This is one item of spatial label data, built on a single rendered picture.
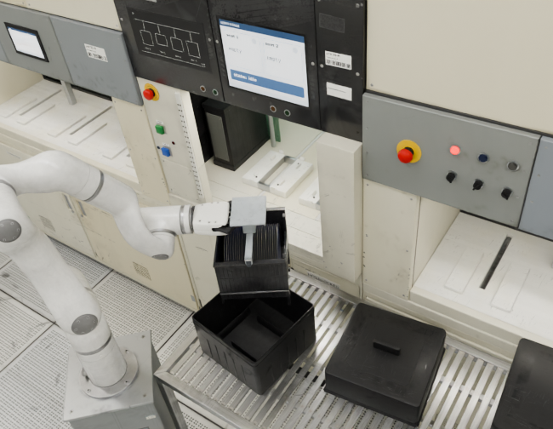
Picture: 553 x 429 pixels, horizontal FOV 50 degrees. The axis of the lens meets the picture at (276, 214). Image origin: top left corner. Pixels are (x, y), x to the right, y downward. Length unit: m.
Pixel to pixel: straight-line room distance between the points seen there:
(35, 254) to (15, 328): 1.85
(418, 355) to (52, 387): 1.85
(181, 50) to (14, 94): 1.75
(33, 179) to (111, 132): 1.48
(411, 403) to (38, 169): 1.14
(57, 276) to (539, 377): 1.25
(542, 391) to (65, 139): 2.28
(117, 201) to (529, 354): 1.14
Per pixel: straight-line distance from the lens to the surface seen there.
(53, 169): 1.47
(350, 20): 1.49
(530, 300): 2.01
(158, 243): 1.62
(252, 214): 1.64
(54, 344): 3.23
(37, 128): 3.14
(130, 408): 1.98
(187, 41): 1.86
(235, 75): 1.79
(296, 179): 2.33
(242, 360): 1.77
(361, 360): 1.80
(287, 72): 1.66
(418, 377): 1.78
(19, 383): 3.17
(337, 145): 1.64
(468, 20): 1.38
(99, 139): 2.91
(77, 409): 2.01
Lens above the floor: 2.36
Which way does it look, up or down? 42 degrees down
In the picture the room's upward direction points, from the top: 7 degrees counter-clockwise
